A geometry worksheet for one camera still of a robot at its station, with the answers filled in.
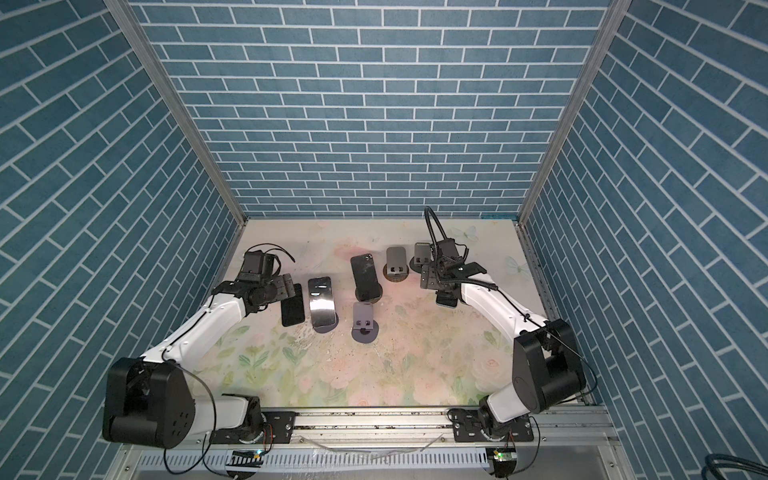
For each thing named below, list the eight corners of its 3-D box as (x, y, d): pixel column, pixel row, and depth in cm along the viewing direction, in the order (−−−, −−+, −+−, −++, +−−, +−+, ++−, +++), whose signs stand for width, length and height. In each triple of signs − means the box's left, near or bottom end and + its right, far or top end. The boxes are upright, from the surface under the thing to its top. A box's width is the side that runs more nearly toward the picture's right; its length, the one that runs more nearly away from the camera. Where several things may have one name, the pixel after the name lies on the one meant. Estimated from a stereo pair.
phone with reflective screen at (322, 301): (317, 333, 91) (309, 315, 82) (316, 299, 99) (308, 279, 90) (338, 329, 92) (331, 310, 83) (335, 295, 100) (329, 275, 91)
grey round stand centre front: (352, 343, 90) (350, 334, 85) (355, 312, 97) (353, 302, 91) (377, 343, 90) (376, 334, 85) (379, 312, 97) (378, 302, 91)
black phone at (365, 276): (359, 305, 98) (355, 283, 88) (354, 279, 104) (350, 256, 94) (380, 300, 99) (378, 278, 89) (373, 275, 105) (371, 252, 95)
